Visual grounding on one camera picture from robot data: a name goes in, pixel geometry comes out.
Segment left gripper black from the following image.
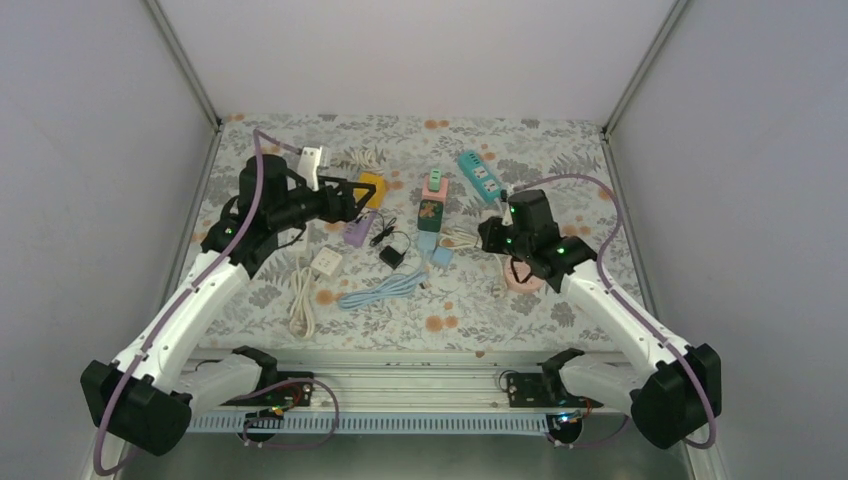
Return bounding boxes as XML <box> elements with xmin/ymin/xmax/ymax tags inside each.
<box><xmin>269</xmin><ymin>174</ymin><xmax>375</xmax><ymax>232</ymax></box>

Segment yellow cube power socket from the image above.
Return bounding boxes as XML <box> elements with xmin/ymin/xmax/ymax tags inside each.
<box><xmin>356</xmin><ymin>172</ymin><xmax>389</xmax><ymax>211</ymax></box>

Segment pink round power socket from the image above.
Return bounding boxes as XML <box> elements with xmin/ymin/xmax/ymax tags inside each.
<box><xmin>503</xmin><ymin>257</ymin><xmax>546</xmax><ymax>294</ymax></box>

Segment white square socket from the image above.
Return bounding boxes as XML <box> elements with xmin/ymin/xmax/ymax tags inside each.
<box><xmin>310</xmin><ymin>246</ymin><xmax>344</xmax><ymax>278</ymax></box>

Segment pink cube power socket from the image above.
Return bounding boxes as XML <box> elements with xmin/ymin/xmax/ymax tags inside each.
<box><xmin>421</xmin><ymin>177</ymin><xmax>449</xmax><ymax>204</ymax></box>

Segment dark green cube socket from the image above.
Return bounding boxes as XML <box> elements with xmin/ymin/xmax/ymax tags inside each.
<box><xmin>417</xmin><ymin>199</ymin><xmax>444</xmax><ymax>233</ymax></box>

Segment small green plug adapter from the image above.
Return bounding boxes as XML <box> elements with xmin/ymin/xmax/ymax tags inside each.
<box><xmin>427</xmin><ymin>169</ymin><xmax>442</xmax><ymax>192</ymax></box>

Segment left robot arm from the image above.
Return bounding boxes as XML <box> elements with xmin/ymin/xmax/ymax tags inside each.
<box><xmin>80</xmin><ymin>155</ymin><xmax>376</xmax><ymax>460</ymax></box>

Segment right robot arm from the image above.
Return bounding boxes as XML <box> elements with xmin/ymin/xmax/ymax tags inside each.
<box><xmin>478</xmin><ymin>190</ymin><xmax>722</xmax><ymax>449</ymax></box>

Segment purple usb power strip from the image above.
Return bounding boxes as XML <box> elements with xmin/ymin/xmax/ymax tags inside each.
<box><xmin>343</xmin><ymin>210</ymin><xmax>378</xmax><ymax>248</ymax></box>

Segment small light blue adapter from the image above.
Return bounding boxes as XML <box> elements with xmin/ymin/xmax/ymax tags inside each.
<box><xmin>430</xmin><ymin>246</ymin><xmax>454</xmax><ymax>269</ymax></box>

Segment teal power strip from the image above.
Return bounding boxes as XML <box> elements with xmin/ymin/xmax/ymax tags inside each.
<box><xmin>457</xmin><ymin>150</ymin><xmax>503</xmax><ymax>204</ymax></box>

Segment light blue power strip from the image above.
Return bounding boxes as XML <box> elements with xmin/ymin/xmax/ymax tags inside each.
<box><xmin>416</xmin><ymin>231</ymin><xmax>439</xmax><ymax>257</ymax></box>

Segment floral table cloth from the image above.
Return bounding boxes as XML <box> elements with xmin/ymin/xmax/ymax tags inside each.
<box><xmin>189</xmin><ymin>114</ymin><xmax>642</xmax><ymax>353</ymax></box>

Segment white coiled cable back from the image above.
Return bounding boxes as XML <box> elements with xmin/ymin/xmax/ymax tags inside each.
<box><xmin>334</xmin><ymin>144</ymin><xmax>386</xmax><ymax>175</ymax></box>

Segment white coiled cable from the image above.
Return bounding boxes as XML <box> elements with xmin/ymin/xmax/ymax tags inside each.
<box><xmin>334</xmin><ymin>144</ymin><xmax>386</xmax><ymax>175</ymax></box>
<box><xmin>288</xmin><ymin>261</ymin><xmax>318</xmax><ymax>340</ymax></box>

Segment white cable bundle centre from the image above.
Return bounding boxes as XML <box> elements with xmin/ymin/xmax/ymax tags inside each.
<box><xmin>439</xmin><ymin>228</ymin><xmax>505</xmax><ymax>299</ymax></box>

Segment black charger with cable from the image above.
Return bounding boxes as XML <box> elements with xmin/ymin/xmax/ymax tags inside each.
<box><xmin>369</xmin><ymin>214</ymin><xmax>412</xmax><ymax>270</ymax></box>

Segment light blue coiled cable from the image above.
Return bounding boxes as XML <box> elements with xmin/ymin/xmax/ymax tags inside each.
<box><xmin>336</xmin><ymin>248</ymin><xmax>432</xmax><ymax>313</ymax></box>

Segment white coiled cable front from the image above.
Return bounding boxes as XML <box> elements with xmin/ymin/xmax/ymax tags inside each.
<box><xmin>288</xmin><ymin>261</ymin><xmax>318</xmax><ymax>340</ymax></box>

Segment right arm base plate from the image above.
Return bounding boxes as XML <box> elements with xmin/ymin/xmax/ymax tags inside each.
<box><xmin>497</xmin><ymin>370</ymin><xmax>603</xmax><ymax>408</ymax></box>

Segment aluminium rail frame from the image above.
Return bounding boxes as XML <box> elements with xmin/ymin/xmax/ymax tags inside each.
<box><xmin>109</xmin><ymin>349</ymin><xmax>704</xmax><ymax>415</ymax></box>

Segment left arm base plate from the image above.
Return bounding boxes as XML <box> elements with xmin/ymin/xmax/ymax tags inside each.
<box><xmin>225</xmin><ymin>371</ymin><xmax>314</xmax><ymax>409</ymax></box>

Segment light blue cable duct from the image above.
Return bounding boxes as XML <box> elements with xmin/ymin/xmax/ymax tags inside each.
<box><xmin>185</xmin><ymin>413</ymin><xmax>558</xmax><ymax>436</ymax></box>

